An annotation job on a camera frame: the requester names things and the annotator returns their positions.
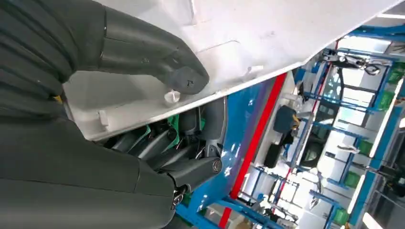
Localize green shelf bin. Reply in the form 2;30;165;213
387;62;405;84
378;91;395;111
333;208;349;226
344;171;361;189
359;140;374;156

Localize navy bag yellow handle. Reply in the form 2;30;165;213
273;105;300;134

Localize black zip case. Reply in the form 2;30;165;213
263;144;282;169

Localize blue steel shelf rack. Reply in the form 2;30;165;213
175;24;405;229

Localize white table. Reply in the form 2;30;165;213
244;73;314;203

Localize red barrier tape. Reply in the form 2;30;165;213
218;73;288;229

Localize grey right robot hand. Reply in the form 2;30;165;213
0;6;227;229

